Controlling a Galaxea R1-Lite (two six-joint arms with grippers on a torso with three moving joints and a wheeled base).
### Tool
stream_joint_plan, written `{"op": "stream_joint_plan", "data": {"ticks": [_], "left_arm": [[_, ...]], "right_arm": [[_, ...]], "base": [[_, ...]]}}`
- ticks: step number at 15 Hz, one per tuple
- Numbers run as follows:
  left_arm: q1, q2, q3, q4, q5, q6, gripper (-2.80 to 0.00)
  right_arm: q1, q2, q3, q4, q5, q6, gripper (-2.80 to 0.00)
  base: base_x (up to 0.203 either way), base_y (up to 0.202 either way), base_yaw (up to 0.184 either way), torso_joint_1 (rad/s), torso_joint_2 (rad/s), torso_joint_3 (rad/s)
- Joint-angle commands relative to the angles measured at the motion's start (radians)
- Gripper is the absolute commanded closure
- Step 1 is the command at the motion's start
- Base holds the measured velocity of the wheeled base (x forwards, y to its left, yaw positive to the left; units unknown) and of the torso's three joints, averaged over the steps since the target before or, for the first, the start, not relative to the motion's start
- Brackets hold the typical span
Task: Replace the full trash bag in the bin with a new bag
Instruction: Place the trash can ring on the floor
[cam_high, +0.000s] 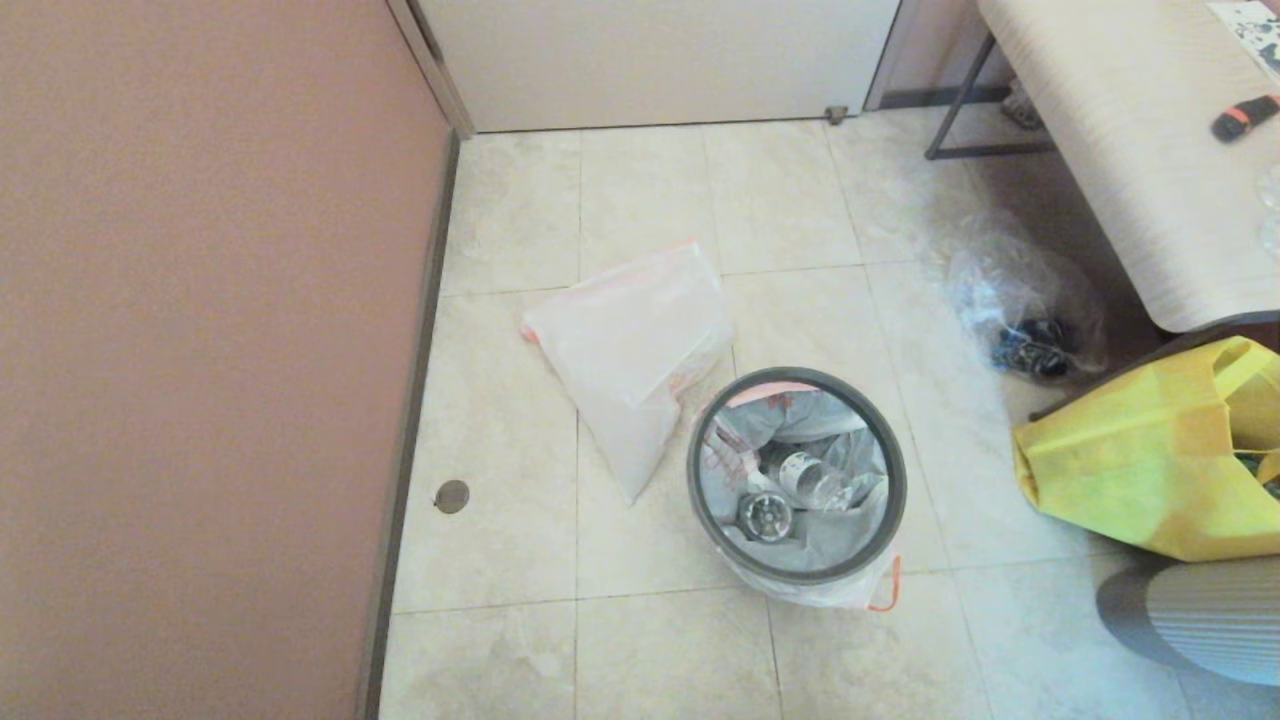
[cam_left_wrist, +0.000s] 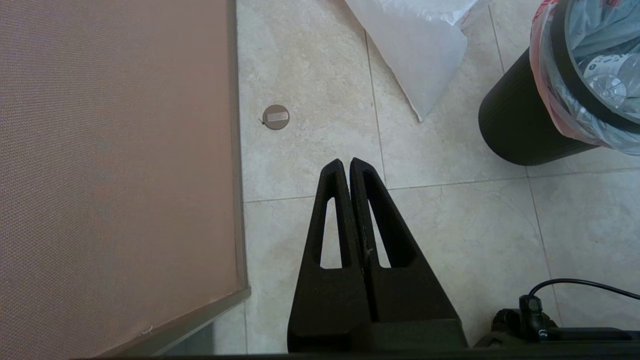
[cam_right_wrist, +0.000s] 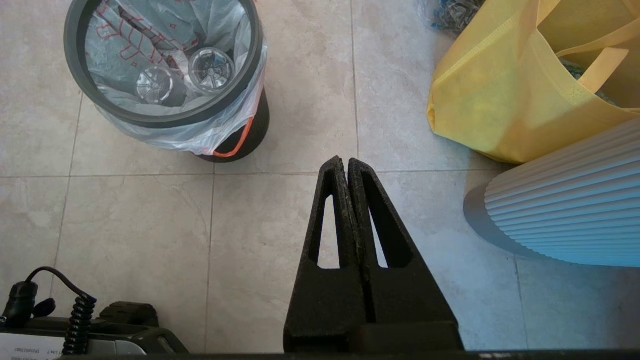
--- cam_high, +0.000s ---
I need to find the grey bin rim ring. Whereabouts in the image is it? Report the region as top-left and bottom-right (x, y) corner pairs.
(686, 367), (908, 586)

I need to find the white red-drawstring trash bag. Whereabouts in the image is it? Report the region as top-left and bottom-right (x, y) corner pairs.
(697, 380), (903, 613)

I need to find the clear crumpled plastic bag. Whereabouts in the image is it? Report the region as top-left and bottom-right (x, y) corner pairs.
(945, 215), (1109, 381)

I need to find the dark cable bundle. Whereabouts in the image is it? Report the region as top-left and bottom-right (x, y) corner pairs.
(992, 318), (1076, 379)

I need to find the yellow non-woven shopping bag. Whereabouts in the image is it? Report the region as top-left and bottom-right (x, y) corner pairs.
(1012, 336), (1280, 563)

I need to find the clear plastic bottle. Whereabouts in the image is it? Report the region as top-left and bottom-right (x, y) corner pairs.
(737, 492), (801, 544)

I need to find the white door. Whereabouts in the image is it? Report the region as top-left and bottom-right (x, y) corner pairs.
(412, 0), (901, 133)

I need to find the grey item under table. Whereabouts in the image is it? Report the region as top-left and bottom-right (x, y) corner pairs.
(1003, 80), (1043, 129)

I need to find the light wood-grain table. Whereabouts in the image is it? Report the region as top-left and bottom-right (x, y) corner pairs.
(978, 0), (1280, 334)

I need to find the white ribbed bin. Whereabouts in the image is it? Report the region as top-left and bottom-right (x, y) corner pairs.
(1096, 556), (1280, 687)

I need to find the black and orange marker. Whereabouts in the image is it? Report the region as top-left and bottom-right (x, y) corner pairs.
(1212, 95), (1280, 143)

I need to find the black-white patterned paper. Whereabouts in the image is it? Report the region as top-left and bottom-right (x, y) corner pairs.
(1208, 0), (1280, 61)

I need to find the dark metal table frame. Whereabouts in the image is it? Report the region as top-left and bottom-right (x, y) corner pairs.
(925, 30), (1058, 161)

